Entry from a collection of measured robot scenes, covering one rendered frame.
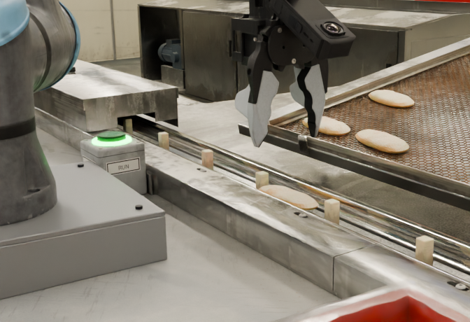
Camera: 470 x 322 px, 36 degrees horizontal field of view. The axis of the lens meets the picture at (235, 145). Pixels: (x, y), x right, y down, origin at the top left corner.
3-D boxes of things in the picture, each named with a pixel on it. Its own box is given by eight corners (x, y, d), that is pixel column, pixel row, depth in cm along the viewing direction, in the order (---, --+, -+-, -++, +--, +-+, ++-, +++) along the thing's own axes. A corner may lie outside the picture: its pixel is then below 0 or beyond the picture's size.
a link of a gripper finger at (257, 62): (267, 108, 86) (287, 37, 85) (275, 110, 84) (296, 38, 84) (236, 99, 83) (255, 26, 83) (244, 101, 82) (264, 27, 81)
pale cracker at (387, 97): (362, 97, 115) (361, 90, 115) (382, 91, 116) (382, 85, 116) (400, 110, 106) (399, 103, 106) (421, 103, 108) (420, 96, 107)
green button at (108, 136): (93, 144, 101) (92, 133, 101) (119, 140, 103) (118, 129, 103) (104, 150, 98) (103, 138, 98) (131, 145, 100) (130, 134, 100)
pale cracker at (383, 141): (348, 138, 99) (347, 130, 99) (371, 130, 100) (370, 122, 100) (392, 157, 90) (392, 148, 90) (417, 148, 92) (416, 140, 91)
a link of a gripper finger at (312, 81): (308, 120, 95) (289, 56, 91) (336, 127, 90) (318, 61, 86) (289, 130, 94) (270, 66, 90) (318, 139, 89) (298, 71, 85)
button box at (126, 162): (82, 212, 105) (75, 138, 102) (131, 201, 109) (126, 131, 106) (103, 229, 98) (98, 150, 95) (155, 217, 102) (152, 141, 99)
